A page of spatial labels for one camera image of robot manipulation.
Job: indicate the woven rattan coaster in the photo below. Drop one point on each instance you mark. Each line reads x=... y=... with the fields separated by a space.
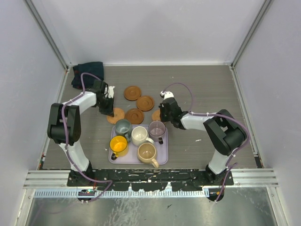
x=156 y=116
x=119 y=114

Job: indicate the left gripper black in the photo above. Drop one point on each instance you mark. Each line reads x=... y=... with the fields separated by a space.
x=108 y=111

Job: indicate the yellow transparent mug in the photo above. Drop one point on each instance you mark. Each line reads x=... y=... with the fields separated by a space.
x=119 y=147

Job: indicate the white ceramic mug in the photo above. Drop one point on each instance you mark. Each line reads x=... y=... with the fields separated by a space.
x=139 y=135

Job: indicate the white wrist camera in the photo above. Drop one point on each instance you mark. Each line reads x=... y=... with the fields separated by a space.
x=109 y=92
x=166 y=94

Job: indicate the grey-green ceramic mug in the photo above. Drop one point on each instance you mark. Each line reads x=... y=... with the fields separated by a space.
x=123 y=128

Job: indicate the aluminium front rail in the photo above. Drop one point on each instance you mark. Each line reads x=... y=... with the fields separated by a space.
x=241 y=178

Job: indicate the brown wooden coaster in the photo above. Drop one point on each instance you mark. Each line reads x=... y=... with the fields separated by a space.
x=132 y=93
x=145 y=103
x=134 y=116

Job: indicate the slotted cable duct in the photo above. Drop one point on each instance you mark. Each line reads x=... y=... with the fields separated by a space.
x=88 y=193

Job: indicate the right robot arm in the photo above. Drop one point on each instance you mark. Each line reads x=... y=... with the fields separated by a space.
x=225 y=133

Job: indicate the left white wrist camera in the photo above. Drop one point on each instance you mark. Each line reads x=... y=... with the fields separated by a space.
x=109 y=92

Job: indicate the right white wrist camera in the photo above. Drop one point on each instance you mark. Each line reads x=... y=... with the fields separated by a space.
x=166 y=94

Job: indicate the beige ceramic mug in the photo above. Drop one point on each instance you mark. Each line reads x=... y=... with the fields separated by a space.
x=147 y=154

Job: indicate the dark blue folded cloth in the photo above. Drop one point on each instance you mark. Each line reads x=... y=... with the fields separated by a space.
x=95 y=68

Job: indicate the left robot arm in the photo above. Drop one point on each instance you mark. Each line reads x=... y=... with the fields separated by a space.
x=64 y=127

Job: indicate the purple transparent mug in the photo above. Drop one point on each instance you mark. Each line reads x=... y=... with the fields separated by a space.
x=156 y=131

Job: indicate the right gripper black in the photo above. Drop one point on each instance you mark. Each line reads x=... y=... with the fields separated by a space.
x=162 y=118

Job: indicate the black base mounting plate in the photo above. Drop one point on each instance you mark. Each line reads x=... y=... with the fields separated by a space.
x=149 y=179

